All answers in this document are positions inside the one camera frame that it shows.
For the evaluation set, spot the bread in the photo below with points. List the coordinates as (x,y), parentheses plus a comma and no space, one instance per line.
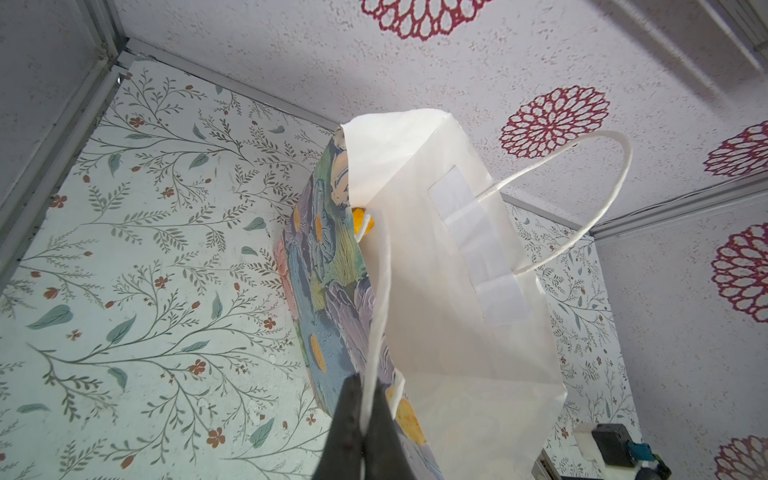
(363,222)

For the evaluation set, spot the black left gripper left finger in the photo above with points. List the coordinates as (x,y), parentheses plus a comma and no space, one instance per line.
(341,458)

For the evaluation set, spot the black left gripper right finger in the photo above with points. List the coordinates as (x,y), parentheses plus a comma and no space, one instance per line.
(383,454)

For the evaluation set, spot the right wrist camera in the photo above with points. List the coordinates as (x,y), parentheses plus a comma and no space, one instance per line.
(616,455)

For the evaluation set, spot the floral paper bag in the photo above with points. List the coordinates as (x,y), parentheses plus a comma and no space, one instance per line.
(439,301)

